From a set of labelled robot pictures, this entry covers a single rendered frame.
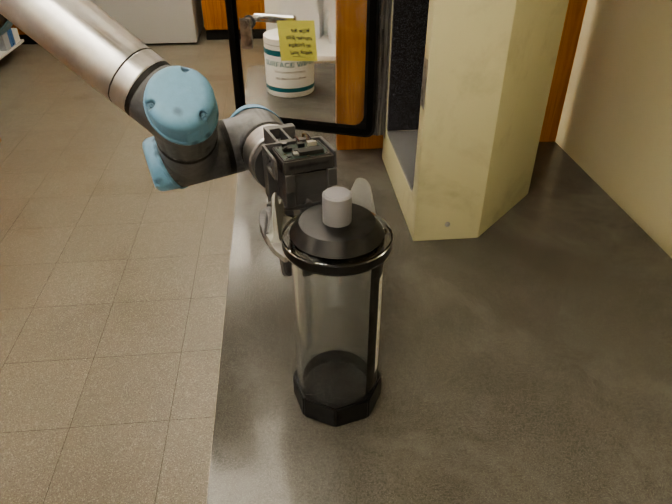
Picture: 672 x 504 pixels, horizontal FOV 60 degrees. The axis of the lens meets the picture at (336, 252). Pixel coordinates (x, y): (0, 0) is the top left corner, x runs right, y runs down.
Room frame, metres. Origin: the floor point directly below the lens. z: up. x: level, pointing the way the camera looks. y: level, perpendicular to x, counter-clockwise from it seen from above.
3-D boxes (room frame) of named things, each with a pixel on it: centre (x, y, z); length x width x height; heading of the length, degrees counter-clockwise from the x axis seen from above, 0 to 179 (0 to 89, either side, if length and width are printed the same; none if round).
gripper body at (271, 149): (0.61, 0.05, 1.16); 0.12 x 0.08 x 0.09; 21
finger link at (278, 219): (0.50, 0.06, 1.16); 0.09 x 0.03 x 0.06; 176
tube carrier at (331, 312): (0.48, 0.00, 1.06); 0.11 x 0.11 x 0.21
